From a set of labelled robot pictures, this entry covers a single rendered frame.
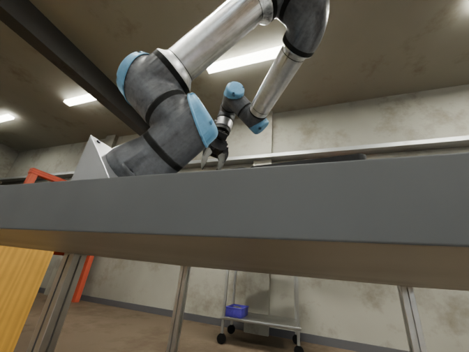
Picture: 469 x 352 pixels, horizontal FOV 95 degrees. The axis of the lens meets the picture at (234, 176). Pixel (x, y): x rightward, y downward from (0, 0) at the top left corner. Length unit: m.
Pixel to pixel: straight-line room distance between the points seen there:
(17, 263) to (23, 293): 0.22
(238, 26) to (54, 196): 0.52
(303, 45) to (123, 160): 0.51
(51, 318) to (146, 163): 0.82
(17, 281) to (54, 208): 2.03
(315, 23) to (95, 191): 0.59
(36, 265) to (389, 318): 3.34
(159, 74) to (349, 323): 3.06
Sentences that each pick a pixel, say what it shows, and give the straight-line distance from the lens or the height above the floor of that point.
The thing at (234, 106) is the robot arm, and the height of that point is 1.24.
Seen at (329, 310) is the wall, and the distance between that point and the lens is 3.16.
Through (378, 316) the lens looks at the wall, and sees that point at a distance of 3.22.
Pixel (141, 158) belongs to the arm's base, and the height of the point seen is 0.84.
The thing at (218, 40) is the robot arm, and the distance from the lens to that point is 0.60.
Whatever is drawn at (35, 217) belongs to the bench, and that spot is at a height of 0.67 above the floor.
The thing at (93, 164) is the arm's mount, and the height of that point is 0.81.
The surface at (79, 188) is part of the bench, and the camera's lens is 0.20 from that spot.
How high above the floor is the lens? 0.64
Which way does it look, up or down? 24 degrees up
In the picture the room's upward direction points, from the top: 5 degrees clockwise
